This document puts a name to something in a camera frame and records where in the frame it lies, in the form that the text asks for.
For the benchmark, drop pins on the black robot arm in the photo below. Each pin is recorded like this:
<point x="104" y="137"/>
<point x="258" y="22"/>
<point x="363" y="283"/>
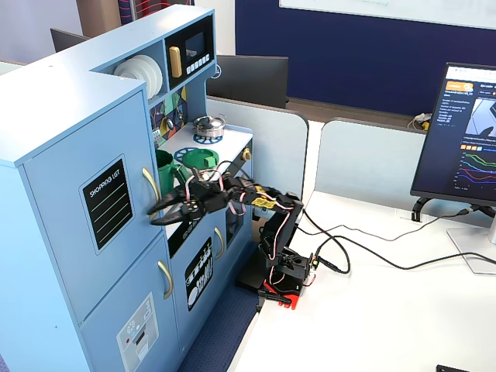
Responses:
<point x="286" y="221"/>

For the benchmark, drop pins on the blue ice dispenser fridge door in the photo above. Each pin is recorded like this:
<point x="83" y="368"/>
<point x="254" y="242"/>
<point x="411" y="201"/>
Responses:
<point x="108" y="310"/>

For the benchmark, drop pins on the white toy plate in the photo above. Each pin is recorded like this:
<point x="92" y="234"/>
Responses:
<point x="131" y="71"/>
<point x="155" y="73"/>
<point x="160" y="79"/>

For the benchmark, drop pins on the blue dishwasher print door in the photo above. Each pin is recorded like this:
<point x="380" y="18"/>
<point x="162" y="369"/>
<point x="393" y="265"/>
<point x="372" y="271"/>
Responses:
<point x="180" y="294"/>

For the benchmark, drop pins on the large green printed mug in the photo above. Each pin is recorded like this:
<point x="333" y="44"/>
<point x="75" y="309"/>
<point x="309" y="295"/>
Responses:
<point x="164" y="170"/>

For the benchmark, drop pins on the green round printed lid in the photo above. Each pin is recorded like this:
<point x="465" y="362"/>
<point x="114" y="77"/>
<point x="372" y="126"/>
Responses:
<point x="193" y="157"/>

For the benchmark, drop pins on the silver monitor stand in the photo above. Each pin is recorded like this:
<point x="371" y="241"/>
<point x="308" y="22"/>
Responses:
<point x="476" y="248"/>

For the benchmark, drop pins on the blue shopping list cabinet door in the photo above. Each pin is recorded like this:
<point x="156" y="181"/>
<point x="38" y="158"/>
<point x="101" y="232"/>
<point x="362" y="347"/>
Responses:
<point x="58" y="193"/>

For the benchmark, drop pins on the gold stove knob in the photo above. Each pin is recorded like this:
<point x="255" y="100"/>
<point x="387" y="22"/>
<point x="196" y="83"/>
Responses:
<point x="246" y="155"/>

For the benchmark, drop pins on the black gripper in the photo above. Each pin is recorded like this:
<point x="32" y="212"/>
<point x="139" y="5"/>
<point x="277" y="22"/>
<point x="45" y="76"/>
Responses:
<point x="196" y="202"/>

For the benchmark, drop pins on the black flat device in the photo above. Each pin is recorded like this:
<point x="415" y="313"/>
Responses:
<point x="451" y="368"/>

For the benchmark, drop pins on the blue toy kitchen unit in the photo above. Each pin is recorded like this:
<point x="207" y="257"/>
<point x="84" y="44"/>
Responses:
<point x="58" y="97"/>

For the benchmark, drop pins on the steel toy spoon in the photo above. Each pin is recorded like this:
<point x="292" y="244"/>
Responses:
<point x="180" y="115"/>

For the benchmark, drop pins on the white wall board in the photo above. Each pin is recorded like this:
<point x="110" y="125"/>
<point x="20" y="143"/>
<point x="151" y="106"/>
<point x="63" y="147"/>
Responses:
<point x="387" y="7"/>

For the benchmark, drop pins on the black flat base plate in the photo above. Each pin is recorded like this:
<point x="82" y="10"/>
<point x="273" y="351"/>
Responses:
<point x="248" y="277"/>

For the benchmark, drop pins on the black toy microwave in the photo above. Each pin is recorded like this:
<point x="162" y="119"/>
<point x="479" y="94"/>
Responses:
<point x="190" y="27"/>

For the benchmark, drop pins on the black monitor back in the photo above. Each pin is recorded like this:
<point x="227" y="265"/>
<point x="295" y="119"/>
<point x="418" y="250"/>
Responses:
<point x="252" y="81"/>
<point x="66" y="40"/>

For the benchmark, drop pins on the blue oven door with window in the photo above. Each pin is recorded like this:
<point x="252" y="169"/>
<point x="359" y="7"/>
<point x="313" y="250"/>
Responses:
<point x="234" y="232"/>

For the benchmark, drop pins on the red robot base mount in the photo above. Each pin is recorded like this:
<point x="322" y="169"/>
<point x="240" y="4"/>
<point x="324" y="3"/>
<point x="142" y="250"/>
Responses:
<point x="284" y="295"/>

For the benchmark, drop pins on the blue round trivet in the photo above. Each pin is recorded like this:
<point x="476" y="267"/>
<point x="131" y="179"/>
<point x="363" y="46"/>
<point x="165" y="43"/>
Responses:
<point x="197" y="138"/>
<point x="182" y="154"/>

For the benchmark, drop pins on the steel pot with lid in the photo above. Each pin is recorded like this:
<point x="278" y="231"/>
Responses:
<point x="209" y="128"/>

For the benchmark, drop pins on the small wrist camera board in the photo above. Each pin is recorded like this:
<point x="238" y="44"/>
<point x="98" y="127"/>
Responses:
<point x="198" y="175"/>

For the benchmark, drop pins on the steel slotted spatula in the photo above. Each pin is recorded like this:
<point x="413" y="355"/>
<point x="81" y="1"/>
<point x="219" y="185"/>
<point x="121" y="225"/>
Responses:
<point x="156" y="136"/>

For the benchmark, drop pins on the steel toy ladle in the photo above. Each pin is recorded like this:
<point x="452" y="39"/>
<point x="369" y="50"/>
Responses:
<point x="169" y="123"/>

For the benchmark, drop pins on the grey desk divider panel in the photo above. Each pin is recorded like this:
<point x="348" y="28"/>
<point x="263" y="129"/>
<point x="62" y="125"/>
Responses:
<point x="368" y="159"/>
<point x="271" y="147"/>

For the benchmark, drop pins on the lit computer monitor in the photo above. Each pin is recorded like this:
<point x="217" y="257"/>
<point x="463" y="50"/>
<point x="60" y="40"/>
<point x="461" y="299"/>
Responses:
<point x="445" y="155"/>

